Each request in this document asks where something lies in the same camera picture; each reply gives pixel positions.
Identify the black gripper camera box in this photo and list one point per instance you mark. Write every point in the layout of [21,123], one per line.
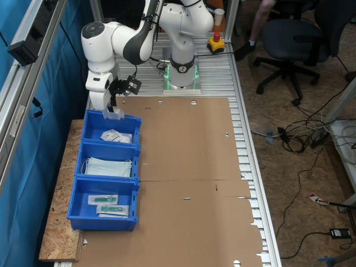
[134,84]

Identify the bulky gauze packet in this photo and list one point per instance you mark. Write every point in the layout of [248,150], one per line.
[109,135]

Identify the grey power strip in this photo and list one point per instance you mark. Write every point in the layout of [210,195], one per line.
[23,53]

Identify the aluminium frame post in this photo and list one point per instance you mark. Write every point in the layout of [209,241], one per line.
[96,11]
[231,27]

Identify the green syringe packet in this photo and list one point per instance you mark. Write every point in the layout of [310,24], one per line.
[112,210]
[103,199]

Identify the red white label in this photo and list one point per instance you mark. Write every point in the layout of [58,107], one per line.
[317,198]

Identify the dark office chair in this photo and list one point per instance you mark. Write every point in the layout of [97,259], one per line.
[339,22]
[289,39]

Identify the white paper cup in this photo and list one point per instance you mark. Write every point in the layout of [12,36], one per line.
[219,16]

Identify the flat clear gauze packet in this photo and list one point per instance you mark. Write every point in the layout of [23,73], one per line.
[125,138]

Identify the black power brick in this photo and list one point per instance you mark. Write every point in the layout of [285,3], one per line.
[339,233]

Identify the yellow emergency stop button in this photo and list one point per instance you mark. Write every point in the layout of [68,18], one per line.
[215,44]

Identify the aluminium cross beam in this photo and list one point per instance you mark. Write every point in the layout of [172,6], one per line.
[19,83]

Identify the blue plastic bin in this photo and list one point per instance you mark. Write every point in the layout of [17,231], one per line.
[91,128]
[83,150]
[83,200]

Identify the white desk leg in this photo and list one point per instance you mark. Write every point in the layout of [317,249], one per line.
[340,103]

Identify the brown cardboard sheet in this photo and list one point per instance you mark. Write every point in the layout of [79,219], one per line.
[186,139]
[180,231]

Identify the OSB wood board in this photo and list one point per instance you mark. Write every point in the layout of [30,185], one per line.
[58,222]

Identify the stack of white face masks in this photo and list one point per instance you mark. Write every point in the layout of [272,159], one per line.
[108,168]

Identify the person's leg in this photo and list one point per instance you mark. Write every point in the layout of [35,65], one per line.
[258,22]

